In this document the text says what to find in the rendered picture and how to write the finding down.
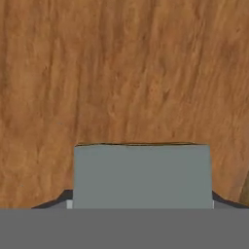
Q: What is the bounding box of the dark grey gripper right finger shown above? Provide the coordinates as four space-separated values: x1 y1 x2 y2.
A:
211 190 249 210

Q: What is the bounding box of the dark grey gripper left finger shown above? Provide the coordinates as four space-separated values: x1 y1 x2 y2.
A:
31 189 75 210

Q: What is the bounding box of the grey rectangular sponge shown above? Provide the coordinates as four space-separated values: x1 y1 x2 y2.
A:
73 142 215 210

